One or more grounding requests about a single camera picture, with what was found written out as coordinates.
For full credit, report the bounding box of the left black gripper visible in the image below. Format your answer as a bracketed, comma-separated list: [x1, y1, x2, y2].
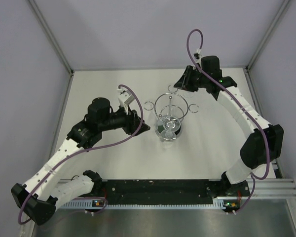
[99, 103, 150, 137]

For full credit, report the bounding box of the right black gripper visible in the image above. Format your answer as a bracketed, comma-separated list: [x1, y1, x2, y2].
[173, 66, 208, 93]

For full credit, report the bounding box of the chrome wine glass rack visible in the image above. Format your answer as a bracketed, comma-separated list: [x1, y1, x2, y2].
[144, 84, 199, 133]

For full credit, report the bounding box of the clear wine glass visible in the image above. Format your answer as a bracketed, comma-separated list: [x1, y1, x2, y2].
[154, 116, 182, 142]
[183, 91, 194, 98]

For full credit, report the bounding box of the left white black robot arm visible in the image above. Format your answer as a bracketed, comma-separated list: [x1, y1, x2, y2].
[11, 95, 150, 226]

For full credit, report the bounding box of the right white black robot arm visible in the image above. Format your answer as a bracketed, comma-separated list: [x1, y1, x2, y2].
[174, 56, 284, 196]

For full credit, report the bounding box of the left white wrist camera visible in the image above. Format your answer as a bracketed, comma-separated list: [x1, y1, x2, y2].
[117, 87, 135, 115]

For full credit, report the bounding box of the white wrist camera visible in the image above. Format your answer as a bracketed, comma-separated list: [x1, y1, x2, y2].
[117, 87, 135, 115]
[193, 48, 202, 61]

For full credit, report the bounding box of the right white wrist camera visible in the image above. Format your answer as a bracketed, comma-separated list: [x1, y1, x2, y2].
[193, 48, 202, 61]

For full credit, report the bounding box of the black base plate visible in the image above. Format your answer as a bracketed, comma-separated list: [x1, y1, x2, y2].
[91, 179, 249, 204]

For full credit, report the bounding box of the slotted cable duct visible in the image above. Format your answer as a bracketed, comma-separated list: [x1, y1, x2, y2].
[59, 199, 239, 211]

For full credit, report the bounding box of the aluminium frame rail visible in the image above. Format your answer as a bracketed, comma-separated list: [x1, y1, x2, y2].
[27, 0, 74, 75]

